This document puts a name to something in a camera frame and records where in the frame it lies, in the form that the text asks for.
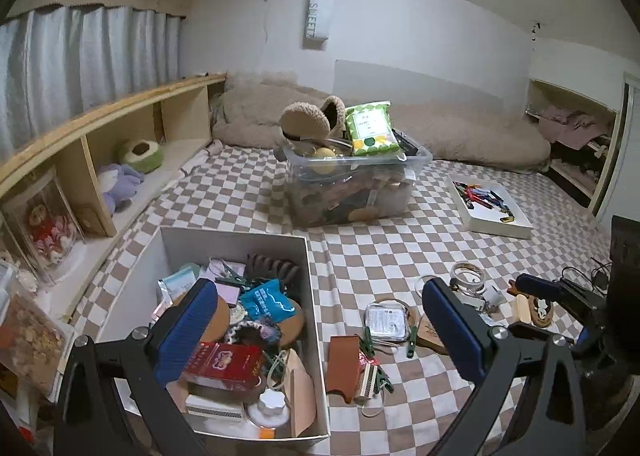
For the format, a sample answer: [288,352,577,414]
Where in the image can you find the white flower lid bottle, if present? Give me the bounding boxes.
[246,389,290,429]

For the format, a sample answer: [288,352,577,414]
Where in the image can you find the white cardboard box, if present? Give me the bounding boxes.
[96,226,331,448]

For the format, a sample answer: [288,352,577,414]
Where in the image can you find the yellow ball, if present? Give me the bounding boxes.
[308,147,338,176]

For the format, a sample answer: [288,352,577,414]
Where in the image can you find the green wet wipes pack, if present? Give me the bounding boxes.
[345,101,400,157]

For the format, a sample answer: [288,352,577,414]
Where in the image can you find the white tape rolls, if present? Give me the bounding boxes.
[450,261,487,294]

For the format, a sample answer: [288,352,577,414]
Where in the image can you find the brown leather pouch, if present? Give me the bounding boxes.
[326,335,360,404]

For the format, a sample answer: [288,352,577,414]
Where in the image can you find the carved wooden coaster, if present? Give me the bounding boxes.
[416,315,448,355]

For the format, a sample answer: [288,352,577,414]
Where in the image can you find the avocado plush toy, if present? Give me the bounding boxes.
[117,138,164,174]

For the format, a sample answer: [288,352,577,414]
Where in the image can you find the doll in clear case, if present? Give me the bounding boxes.
[1,167,86,287]

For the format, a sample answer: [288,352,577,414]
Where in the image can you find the kraft paper bag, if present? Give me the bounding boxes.
[282,349,317,438]

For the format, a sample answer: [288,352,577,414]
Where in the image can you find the beige fluffy blanket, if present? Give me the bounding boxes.
[209,72,551,172]

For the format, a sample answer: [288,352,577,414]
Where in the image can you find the brown hair claw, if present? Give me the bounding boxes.
[245,254,300,287]

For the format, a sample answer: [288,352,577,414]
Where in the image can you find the green clothespin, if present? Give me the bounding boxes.
[407,325,418,358]

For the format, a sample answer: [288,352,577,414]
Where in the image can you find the white matchbox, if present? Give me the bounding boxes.
[184,394,244,421]

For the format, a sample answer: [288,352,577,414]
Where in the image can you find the white tray with pens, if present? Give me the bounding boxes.
[447,176,534,239]

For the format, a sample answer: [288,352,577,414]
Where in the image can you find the wooden shelf unit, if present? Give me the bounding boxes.
[1,74,227,322]

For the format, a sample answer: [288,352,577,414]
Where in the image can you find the grey window curtain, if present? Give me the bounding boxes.
[1,6,181,159]

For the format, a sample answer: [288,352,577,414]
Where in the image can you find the blue snack packet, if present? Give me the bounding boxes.
[239,280,296,324]

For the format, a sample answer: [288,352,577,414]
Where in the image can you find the round wooden flower coaster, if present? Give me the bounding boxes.
[528,296,554,328]

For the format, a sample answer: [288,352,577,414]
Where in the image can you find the round cork coaster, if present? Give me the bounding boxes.
[200,297,230,342]

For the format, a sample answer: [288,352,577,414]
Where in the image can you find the purple plush toy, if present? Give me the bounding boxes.
[98,164,144,216]

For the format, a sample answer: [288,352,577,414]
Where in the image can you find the checkered bed sheet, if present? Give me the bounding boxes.
[70,146,610,455]

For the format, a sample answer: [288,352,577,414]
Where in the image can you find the white hanging paper bag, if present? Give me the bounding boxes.
[303,0,335,50]

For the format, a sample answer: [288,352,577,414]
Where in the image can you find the beige fluffy slipper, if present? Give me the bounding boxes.
[279,95,346,140]

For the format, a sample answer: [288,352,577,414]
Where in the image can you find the clear rectangular packet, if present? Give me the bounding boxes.
[364,301,409,342]

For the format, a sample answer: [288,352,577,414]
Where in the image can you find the red cardboard box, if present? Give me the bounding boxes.
[182,342,264,392]

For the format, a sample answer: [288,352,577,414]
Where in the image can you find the closet shelf with clothes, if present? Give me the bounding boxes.
[525,78,626,216]

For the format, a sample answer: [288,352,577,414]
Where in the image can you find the clear plastic storage bin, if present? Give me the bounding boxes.
[274,138,433,228]

